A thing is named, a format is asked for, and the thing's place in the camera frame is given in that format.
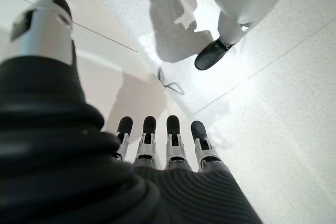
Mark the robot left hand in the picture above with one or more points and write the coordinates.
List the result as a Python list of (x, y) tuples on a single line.
[(65, 169)]

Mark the wide white cabinet door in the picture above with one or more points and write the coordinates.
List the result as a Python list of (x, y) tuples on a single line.
[(105, 82)]

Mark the robot left leg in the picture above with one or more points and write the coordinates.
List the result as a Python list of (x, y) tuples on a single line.
[(236, 6)]

